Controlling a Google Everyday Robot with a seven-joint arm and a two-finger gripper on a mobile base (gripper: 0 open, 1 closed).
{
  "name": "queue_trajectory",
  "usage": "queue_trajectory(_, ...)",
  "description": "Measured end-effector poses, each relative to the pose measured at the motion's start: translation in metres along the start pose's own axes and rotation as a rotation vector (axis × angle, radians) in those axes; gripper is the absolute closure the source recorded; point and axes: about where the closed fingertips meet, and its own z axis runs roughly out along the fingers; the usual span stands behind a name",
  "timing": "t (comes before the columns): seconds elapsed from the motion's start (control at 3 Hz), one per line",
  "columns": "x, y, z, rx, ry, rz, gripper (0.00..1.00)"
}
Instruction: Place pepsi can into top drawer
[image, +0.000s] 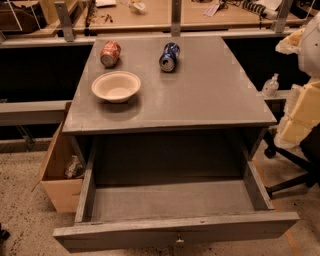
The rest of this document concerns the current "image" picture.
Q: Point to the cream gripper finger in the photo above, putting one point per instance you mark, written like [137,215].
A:
[301,115]

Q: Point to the blue pepsi can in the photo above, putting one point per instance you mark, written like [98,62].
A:
[169,57]

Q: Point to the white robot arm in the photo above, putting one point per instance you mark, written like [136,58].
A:
[305,43]

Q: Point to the metal drawer knob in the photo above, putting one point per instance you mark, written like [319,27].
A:
[179,241]

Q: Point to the open grey top drawer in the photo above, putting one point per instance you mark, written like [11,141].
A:
[149,209]

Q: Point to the red soda can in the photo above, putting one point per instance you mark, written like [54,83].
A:
[110,53]

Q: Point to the clear sanitizer bottle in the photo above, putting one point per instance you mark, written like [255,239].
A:
[270,86]

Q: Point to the grey cabinet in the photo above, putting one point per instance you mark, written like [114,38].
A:
[200,122]

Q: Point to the white paper bowl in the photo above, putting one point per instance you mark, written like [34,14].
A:
[116,87]

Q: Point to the crumpled wrapper in box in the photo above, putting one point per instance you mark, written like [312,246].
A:
[74,168]

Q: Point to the wooden desk in background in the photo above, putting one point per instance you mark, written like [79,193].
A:
[45,18]

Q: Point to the cardboard box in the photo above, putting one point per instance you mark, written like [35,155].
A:
[63,192]

